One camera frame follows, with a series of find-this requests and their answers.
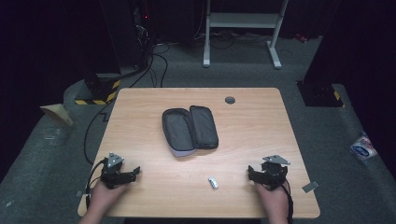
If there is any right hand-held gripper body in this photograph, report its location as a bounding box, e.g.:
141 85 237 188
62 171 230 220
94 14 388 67
261 154 291 191

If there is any tan cardboard piece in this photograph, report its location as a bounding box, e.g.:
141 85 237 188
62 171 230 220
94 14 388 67
39 103 76 127

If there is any white metal stand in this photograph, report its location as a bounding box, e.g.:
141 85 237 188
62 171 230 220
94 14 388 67
202 0 290 70

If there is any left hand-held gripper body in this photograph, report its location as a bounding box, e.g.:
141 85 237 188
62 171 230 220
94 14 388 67
101 152 127 189

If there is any grey tape strip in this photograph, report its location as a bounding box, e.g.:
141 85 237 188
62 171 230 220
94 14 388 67
301 179 320 194

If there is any person's right hand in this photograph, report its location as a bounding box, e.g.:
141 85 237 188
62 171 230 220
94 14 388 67
255 182 290 217

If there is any black yellow striped stand base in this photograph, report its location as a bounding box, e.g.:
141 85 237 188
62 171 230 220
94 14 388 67
74 73 122 106

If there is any black floor cable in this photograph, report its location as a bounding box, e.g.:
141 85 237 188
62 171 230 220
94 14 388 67
82 100 117 166

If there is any small white stick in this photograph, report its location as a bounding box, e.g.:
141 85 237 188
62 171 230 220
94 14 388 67
207 175 219 190

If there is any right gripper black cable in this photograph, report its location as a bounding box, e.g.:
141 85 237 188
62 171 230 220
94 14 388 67
281 177 295 224

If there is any person's left hand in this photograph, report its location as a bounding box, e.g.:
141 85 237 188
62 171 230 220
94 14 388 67
88 181 129 217

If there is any white blue packet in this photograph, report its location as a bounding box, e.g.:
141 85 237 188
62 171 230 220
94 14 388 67
349 132 379 161

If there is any black cable bundle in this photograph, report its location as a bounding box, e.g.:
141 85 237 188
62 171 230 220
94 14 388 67
128 41 172 89

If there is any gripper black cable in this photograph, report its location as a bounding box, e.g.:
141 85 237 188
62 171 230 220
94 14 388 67
281 177 295 224
85 158 108 210

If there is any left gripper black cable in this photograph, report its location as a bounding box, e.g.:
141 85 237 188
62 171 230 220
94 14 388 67
85 158 108 210

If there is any dark equipment rack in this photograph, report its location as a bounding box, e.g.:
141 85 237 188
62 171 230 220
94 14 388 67
99 0 157 71

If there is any black zip case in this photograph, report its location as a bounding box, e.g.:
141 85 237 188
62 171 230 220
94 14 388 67
161 105 219 158

